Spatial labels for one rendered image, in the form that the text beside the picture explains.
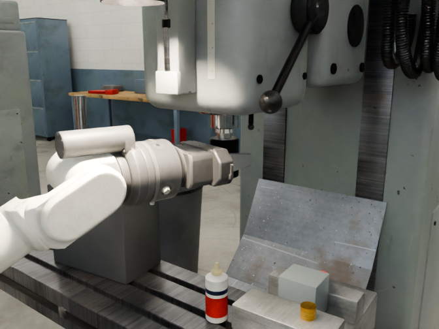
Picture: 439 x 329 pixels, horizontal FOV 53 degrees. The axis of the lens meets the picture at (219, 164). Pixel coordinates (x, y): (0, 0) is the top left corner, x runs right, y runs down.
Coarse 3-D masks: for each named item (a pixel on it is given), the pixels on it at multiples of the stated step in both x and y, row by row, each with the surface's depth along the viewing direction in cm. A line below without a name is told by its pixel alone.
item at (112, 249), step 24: (48, 192) 97; (120, 216) 88; (144, 216) 94; (96, 240) 93; (120, 240) 89; (144, 240) 95; (72, 264) 99; (96, 264) 94; (120, 264) 91; (144, 264) 96
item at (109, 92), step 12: (144, 84) 626; (72, 96) 657; (96, 96) 619; (108, 96) 603; (120, 96) 593; (132, 96) 593; (144, 96) 593; (108, 108) 712; (108, 120) 718; (180, 132) 602
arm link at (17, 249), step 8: (0, 216) 51; (0, 224) 50; (8, 224) 50; (0, 232) 50; (8, 232) 50; (0, 240) 49; (8, 240) 50; (16, 240) 50; (0, 248) 49; (8, 248) 50; (16, 248) 51; (24, 248) 51; (0, 256) 50; (8, 256) 50; (16, 256) 51; (24, 256) 53; (0, 264) 50; (8, 264) 51; (0, 272) 51
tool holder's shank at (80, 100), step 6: (78, 96) 94; (84, 96) 95; (78, 102) 94; (84, 102) 95; (78, 108) 94; (84, 108) 95; (78, 114) 95; (84, 114) 95; (78, 120) 95; (84, 120) 95; (78, 126) 95; (84, 126) 96
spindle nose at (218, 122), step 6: (210, 120) 69; (216, 120) 68; (222, 120) 67; (228, 120) 67; (234, 120) 68; (210, 126) 69; (216, 126) 68; (222, 126) 67; (228, 126) 67; (234, 126) 68
